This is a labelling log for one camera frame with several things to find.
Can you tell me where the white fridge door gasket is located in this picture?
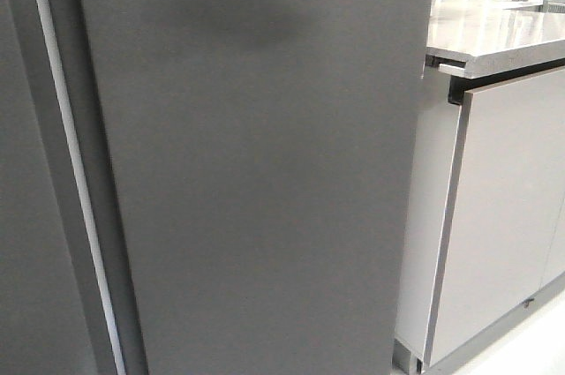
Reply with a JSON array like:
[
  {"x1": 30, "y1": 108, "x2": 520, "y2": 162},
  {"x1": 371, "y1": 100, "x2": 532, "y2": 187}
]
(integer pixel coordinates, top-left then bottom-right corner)
[{"x1": 36, "y1": 0, "x2": 126, "y2": 374}]

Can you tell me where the grey kitchen cabinet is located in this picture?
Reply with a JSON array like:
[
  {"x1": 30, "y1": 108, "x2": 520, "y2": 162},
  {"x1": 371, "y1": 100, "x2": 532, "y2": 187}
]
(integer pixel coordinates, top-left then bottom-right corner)
[{"x1": 393, "y1": 0, "x2": 564, "y2": 374}]

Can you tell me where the stainless steel sink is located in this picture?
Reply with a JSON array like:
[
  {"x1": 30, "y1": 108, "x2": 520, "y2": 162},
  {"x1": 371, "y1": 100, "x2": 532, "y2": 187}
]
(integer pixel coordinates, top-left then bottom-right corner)
[{"x1": 505, "y1": 0, "x2": 565, "y2": 13}]

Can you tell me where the dark grey fridge door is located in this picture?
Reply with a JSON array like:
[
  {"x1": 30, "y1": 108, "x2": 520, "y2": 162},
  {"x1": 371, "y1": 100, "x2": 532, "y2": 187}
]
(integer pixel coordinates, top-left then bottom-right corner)
[{"x1": 72, "y1": 0, "x2": 430, "y2": 374}]

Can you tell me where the left grey fridge door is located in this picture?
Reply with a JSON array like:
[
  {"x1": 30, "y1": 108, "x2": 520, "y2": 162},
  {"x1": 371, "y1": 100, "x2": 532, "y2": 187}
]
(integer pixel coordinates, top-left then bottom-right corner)
[{"x1": 1, "y1": 0, "x2": 117, "y2": 374}]

